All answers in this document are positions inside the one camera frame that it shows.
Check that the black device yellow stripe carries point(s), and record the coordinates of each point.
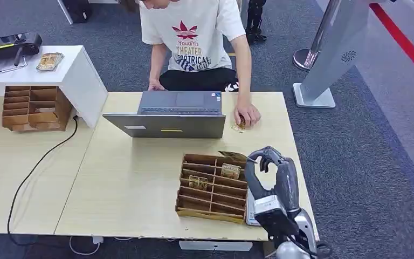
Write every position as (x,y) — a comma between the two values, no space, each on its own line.
(12,44)

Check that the dark printed card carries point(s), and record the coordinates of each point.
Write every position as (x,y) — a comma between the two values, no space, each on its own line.
(233,156)

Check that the white bar under desk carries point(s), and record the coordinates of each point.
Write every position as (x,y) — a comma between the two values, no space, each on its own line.
(216,246)

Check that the person's left hand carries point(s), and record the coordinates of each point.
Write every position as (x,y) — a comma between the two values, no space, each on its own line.
(248,114)

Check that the stack of cards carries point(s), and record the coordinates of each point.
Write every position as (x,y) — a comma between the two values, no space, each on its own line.
(50,61)

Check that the person's right hand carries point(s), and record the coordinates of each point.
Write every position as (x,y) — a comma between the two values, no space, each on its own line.
(156,85)

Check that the white flat device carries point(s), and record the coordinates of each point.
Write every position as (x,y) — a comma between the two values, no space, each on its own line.
(250,214)

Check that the black case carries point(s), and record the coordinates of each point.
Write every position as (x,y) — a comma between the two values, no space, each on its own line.
(75,10)

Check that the white power adapter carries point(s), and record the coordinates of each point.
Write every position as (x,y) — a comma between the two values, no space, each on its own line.
(97,240)

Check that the gold printed card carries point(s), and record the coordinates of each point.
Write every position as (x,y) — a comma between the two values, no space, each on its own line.
(238,127)

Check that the chrome stanchion pole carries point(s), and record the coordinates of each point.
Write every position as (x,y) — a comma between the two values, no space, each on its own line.
(317,39)

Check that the robot right hand grey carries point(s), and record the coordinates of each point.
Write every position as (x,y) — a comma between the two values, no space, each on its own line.
(288,182)

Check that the grey laptop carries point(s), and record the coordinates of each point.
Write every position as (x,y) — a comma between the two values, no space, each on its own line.
(178,123)

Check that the black legs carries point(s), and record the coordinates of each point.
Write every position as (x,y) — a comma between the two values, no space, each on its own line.
(255,21)

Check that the person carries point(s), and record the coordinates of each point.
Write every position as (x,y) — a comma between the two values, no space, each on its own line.
(192,39)

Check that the white desk shelf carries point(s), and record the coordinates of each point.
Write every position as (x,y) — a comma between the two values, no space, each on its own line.
(75,77)

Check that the grey kiosk stand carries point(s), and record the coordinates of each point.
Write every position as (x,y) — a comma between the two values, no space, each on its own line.
(339,53)

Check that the card in box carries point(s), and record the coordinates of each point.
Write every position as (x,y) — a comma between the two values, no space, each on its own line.
(198,182)
(230,171)

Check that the red floor tape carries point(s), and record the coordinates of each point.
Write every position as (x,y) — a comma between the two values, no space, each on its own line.
(407,44)

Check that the wooden card box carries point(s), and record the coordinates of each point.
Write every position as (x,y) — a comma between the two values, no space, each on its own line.
(35,110)
(210,203)

